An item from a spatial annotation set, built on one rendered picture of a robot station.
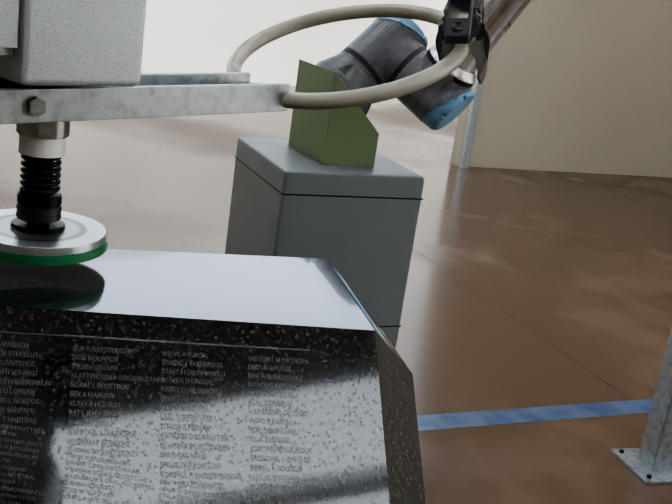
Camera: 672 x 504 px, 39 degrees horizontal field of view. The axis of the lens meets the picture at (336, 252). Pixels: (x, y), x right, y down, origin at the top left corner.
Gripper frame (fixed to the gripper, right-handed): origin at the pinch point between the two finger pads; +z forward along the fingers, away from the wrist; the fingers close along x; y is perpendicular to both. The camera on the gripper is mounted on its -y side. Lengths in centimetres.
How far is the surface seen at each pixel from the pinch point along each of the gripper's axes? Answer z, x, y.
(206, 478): 18, 23, -92
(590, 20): 192, -9, 558
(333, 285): 17, 17, -48
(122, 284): 5, 45, -67
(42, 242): -4, 55, -69
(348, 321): 13, 10, -62
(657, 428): 138, -44, 53
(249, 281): 12, 29, -54
